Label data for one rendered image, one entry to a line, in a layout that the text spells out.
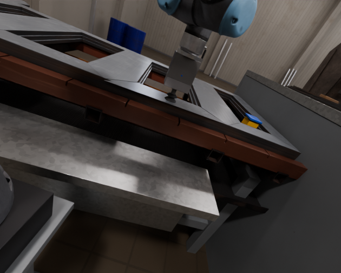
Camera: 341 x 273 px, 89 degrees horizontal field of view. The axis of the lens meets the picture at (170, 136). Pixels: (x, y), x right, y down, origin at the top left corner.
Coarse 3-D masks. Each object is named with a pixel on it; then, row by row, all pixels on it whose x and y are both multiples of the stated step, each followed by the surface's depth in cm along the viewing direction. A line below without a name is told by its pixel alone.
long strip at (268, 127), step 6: (234, 96) 122; (240, 102) 111; (246, 108) 102; (252, 108) 110; (252, 114) 94; (258, 114) 101; (264, 120) 93; (264, 126) 82; (270, 126) 87; (270, 132) 77; (276, 132) 81; (282, 138) 76; (288, 144) 72
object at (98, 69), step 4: (92, 64) 61; (96, 68) 59; (100, 68) 61; (100, 72) 57; (104, 72) 59; (108, 72) 61; (112, 76) 58; (116, 76) 60; (120, 76) 62; (120, 80) 59; (124, 80) 60; (128, 80) 62; (132, 80) 63
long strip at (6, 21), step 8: (0, 16) 67; (8, 16) 71; (16, 16) 76; (24, 16) 82; (0, 24) 59; (8, 24) 62; (16, 24) 66; (24, 24) 70; (32, 24) 75; (40, 24) 80; (48, 24) 87; (56, 24) 94; (64, 24) 103
